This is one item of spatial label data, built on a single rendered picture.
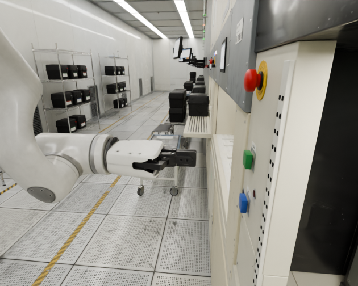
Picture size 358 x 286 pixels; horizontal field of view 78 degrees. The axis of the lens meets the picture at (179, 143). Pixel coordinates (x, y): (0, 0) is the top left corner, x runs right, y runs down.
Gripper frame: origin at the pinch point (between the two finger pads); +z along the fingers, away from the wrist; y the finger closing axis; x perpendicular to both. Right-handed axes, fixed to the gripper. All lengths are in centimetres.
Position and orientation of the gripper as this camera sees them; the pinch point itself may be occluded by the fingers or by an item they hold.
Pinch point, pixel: (186, 158)
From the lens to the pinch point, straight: 45.3
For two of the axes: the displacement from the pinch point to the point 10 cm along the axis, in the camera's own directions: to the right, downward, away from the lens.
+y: -1.0, 3.1, -9.4
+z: 9.9, 0.3, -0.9
